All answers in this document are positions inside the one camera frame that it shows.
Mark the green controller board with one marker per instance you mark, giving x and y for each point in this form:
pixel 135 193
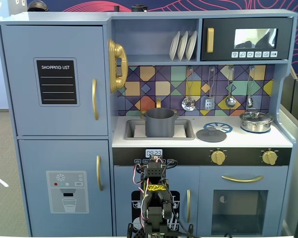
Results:
pixel 155 235

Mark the black round device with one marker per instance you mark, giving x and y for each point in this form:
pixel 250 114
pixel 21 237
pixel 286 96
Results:
pixel 138 8

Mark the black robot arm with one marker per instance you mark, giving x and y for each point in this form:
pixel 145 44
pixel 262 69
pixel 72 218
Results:
pixel 154 213

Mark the gray plastic pot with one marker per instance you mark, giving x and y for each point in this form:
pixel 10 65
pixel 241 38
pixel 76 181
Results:
pixel 160 124

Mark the blue toy kitchen cabinet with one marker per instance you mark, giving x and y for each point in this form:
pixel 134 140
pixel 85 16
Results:
pixel 64 17

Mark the gray round lid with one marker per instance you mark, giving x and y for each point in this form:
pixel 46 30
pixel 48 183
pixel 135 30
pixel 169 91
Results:
pixel 211 136

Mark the steel skimmer spoon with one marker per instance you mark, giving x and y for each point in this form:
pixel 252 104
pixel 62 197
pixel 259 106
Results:
pixel 188 104

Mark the silver whisk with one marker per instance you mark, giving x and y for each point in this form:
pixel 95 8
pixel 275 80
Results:
pixel 249 101

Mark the blue door with dispenser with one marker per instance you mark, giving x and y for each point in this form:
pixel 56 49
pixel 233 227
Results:
pixel 39 153

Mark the large blue fridge door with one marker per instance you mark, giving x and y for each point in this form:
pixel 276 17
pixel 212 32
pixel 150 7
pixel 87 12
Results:
pixel 20 111

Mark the black microwave door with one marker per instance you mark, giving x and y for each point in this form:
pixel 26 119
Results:
pixel 223 24

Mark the white toy plate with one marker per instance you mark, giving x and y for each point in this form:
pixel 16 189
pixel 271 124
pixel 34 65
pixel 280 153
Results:
pixel 182 45
pixel 174 47
pixel 191 44

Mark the gold toy faucet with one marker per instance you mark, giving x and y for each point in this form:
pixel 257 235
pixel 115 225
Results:
pixel 159 102

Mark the small wrist camera board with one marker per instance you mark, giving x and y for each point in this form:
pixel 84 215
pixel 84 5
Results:
pixel 156 157

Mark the small black cylinder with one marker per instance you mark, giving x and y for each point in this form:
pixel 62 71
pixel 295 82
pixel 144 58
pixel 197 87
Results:
pixel 116 8

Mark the shiny steel pot lid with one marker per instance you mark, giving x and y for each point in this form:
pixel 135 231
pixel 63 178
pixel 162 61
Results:
pixel 253 116

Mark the black helmet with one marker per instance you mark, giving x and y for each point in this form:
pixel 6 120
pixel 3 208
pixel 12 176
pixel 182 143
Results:
pixel 37 6

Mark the gold stove knob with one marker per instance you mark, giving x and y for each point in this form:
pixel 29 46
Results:
pixel 218 157
pixel 269 157

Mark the gray toy sink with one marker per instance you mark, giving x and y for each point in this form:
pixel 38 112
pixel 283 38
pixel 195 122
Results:
pixel 129 129

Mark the blue dishwasher door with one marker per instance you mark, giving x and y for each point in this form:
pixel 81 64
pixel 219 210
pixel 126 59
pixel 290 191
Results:
pixel 124 178

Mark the gold toy telephone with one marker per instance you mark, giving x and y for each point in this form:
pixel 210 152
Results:
pixel 119 54

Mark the blue oven door with window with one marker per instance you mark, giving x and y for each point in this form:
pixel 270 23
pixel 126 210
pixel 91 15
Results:
pixel 206 178

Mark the steel slotted spatula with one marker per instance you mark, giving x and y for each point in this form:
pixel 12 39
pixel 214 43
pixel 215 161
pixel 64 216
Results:
pixel 209 103

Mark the digital clock display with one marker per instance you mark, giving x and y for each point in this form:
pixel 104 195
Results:
pixel 154 151

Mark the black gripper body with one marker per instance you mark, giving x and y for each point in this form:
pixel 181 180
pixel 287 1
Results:
pixel 155 164

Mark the gray ice dispenser panel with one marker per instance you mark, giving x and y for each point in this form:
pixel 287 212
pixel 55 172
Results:
pixel 57 198

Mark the black shopping list board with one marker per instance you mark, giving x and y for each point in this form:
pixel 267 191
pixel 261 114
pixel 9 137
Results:
pixel 57 86

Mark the steel ladle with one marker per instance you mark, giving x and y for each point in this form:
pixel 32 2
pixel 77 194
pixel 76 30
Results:
pixel 230 101

